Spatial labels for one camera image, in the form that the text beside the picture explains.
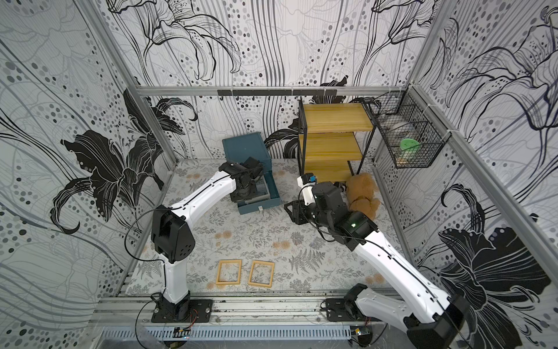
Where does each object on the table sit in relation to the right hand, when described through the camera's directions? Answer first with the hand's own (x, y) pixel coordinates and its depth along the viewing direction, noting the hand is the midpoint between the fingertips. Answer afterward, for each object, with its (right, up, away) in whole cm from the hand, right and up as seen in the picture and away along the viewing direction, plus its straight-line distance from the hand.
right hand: (292, 204), depth 70 cm
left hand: (-18, 0, +18) cm, 25 cm away
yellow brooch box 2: (-11, -28, +12) cm, 32 cm away
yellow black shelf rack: (+22, +30, +36) cm, 52 cm away
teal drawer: (-7, -1, +24) cm, 25 cm away
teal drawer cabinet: (-23, +22, +25) cm, 41 cm away
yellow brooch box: (-24, -27, +12) cm, 38 cm away
